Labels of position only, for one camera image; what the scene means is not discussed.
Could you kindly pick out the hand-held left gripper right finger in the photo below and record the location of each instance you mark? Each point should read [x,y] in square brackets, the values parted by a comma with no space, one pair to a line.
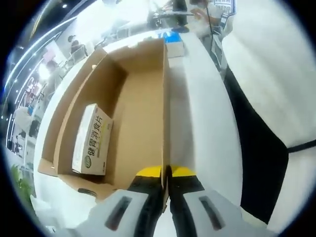
[185,190]

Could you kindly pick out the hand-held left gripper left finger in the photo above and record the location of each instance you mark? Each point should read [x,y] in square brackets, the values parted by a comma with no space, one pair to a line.
[145,190]

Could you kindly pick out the white medicine box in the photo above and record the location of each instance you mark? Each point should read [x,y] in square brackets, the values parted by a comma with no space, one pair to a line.
[92,143]

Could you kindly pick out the brown cardboard shoe box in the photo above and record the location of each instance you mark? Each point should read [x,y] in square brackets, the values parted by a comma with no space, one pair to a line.
[138,98]

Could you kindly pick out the soft blue tissue pack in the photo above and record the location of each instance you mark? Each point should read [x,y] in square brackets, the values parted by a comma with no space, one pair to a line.
[174,42]

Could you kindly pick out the green potted plant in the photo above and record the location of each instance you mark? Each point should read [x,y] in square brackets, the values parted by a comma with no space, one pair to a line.
[22,182]

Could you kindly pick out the pink computer monitor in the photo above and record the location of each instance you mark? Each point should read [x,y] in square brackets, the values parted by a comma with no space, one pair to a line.
[49,50]

